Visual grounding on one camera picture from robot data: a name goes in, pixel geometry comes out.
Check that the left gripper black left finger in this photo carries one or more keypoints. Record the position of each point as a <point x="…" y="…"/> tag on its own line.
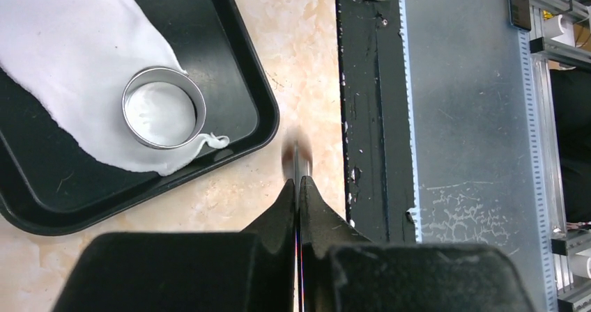
<point x="248" y="270"/>

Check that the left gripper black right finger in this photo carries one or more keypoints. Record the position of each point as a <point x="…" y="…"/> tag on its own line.
<point x="343" y="271"/>

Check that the clear glass cup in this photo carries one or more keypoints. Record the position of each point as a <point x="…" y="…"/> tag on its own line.
<point x="163" y="108"/>

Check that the black baking tray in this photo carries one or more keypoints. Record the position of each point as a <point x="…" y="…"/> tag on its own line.
<point x="50" y="186"/>

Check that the metal scraper wooden handle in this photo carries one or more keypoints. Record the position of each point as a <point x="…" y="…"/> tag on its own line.
<point x="297" y="162"/>

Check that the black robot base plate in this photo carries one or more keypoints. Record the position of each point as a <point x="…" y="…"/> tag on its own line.
<point x="375" y="119"/>

